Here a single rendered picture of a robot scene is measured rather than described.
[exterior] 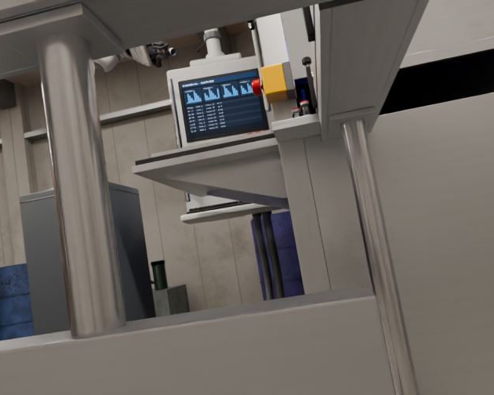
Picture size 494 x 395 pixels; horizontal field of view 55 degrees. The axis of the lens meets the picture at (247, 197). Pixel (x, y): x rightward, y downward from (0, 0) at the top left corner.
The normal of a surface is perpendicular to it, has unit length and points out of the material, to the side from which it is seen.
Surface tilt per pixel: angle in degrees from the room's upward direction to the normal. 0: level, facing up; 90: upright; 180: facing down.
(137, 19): 180
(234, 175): 90
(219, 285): 90
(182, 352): 90
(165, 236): 90
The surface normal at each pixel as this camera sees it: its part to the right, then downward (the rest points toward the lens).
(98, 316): 0.32, -0.17
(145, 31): 0.16, 0.98
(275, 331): -0.16, -0.09
